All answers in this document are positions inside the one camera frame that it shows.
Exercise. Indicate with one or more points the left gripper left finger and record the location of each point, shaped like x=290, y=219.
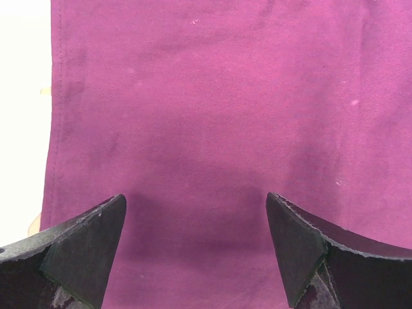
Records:
x=67, y=265

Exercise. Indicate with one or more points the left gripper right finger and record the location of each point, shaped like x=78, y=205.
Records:
x=325, y=266

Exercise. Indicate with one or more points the purple surgical kit cloth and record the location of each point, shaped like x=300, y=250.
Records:
x=196, y=110

